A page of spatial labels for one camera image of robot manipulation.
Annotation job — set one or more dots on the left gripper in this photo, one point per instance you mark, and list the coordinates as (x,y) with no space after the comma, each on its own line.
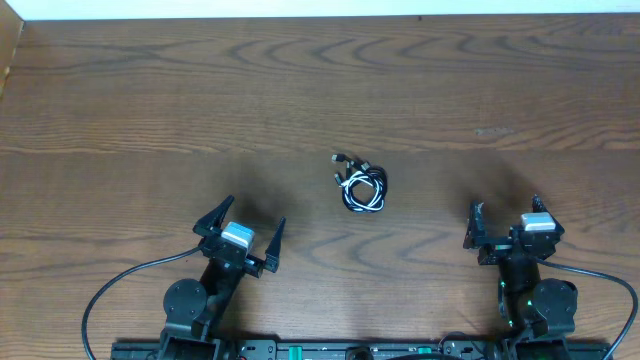
(235,253)

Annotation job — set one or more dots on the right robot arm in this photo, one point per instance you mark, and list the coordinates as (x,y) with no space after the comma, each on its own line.
(539,311)

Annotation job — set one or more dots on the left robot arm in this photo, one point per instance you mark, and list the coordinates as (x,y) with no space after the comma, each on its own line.
(194,308)

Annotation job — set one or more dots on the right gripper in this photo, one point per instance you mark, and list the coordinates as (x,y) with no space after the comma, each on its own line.
(509,241)

